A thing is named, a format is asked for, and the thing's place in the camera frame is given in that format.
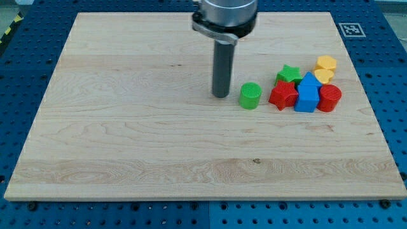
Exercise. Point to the green cylinder block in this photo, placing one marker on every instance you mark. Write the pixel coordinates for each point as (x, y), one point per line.
(250, 94)

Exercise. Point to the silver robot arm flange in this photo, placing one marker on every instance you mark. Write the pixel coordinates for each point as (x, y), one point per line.
(225, 21)

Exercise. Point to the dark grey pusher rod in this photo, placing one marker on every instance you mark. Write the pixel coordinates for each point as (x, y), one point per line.
(222, 68)

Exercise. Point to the wooden board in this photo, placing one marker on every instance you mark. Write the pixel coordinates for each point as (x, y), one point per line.
(128, 115)

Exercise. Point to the red star block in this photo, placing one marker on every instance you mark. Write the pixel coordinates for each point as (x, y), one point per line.
(283, 95)

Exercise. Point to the green star block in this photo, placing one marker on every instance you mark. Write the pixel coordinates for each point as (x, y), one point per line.
(289, 74)

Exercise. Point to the blue cube block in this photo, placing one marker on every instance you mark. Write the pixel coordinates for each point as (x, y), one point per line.
(308, 99)

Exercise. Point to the blue triangle block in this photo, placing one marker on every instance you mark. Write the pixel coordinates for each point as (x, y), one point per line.
(310, 80)

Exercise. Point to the yellow heart block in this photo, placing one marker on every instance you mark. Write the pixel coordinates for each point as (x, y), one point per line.
(324, 75)

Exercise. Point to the red cylinder block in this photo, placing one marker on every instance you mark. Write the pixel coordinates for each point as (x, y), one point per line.
(329, 96)

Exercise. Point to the yellow hexagon block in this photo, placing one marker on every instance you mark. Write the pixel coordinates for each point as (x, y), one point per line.
(326, 62)

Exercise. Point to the white fiducial marker tag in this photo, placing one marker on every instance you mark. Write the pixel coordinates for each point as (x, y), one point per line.
(352, 30)

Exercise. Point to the black bolt left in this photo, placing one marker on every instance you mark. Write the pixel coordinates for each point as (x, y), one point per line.
(32, 206)

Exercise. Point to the black bolt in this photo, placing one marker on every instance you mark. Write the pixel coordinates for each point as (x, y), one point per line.
(385, 204)
(32, 206)

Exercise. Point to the black bolt right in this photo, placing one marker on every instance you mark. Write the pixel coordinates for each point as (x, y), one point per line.
(385, 204)

